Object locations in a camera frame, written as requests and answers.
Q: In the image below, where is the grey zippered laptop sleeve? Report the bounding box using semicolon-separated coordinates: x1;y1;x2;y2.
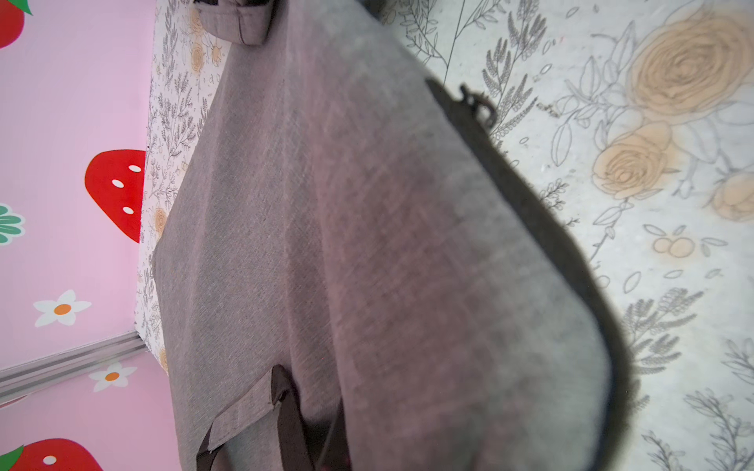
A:
153;1;630;470

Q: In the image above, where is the left rear aluminium post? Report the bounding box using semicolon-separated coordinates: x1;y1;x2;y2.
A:
1;331;147;406

